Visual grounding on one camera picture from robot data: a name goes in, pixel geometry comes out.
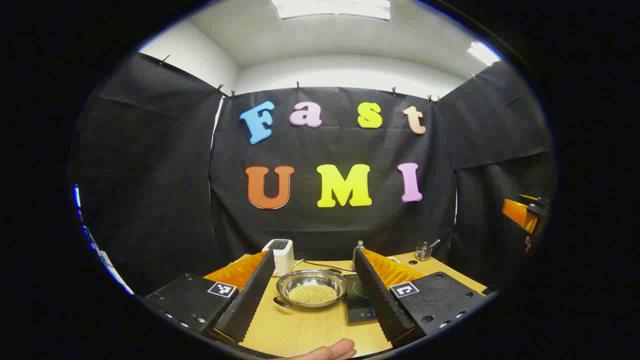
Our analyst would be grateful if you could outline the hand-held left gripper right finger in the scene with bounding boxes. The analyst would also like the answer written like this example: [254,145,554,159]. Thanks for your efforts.
[352,247,491,349]

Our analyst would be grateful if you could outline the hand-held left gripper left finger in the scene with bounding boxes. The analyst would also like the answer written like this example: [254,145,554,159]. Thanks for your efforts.
[142,249,277,346]

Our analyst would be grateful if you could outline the black induction cooktop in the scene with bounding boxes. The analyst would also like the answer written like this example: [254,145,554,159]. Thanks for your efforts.
[342,273,378,324]

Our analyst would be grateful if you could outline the pile of yellow soybeans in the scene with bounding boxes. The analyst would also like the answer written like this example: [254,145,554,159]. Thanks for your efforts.
[288,284,339,305]

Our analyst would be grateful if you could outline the stainless steel pot black handles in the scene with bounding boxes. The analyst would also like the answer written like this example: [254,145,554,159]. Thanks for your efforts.
[273,268,349,309]

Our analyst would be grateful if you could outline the white toaster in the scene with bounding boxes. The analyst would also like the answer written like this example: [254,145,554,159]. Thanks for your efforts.
[262,238,296,277]

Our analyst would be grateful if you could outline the ceiling light panel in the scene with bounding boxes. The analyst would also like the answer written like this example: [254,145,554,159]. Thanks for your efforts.
[467,41,501,67]
[271,0,391,21]

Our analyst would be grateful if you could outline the black power cable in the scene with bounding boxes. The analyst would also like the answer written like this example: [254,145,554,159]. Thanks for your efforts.
[302,260,356,274]

